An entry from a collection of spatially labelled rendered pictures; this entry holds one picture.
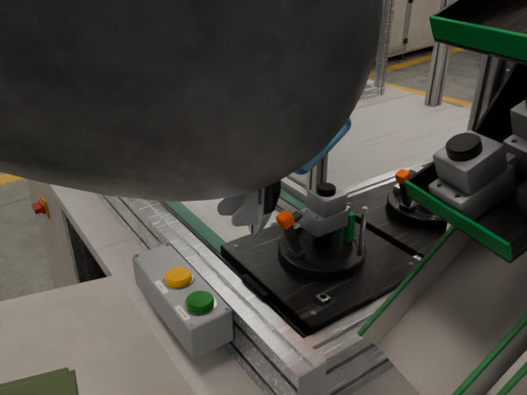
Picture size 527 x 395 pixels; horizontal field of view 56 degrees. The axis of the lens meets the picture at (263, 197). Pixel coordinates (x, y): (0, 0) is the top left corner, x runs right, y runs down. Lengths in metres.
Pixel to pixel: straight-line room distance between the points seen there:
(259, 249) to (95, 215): 0.49
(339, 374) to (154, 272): 0.32
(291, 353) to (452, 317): 0.20
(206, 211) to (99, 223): 0.25
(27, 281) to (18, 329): 1.65
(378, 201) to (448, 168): 0.52
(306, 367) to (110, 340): 0.35
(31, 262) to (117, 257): 1.68
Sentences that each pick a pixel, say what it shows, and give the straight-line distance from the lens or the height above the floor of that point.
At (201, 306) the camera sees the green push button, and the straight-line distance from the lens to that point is 0.71.
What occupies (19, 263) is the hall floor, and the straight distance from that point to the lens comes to 2.71.
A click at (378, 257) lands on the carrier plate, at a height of 0.97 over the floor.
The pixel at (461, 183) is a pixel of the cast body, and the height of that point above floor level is 1.23.
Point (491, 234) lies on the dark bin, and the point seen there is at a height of 1.21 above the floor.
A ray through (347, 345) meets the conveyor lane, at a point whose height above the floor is 0.96.
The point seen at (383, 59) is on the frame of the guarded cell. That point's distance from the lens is 2.01.
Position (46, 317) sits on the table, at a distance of 0.93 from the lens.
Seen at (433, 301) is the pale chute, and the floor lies 1.05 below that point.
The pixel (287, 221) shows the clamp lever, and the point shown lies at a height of 1.07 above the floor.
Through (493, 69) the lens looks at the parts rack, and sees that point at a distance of 0.57.
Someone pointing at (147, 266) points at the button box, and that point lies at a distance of 0.82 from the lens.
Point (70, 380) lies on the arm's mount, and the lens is 0.56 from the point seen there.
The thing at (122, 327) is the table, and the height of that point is 0.86.
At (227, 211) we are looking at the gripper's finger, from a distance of 0.68.
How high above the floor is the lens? 1.43
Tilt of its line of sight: 28 degrees down
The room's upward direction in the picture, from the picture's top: straight up
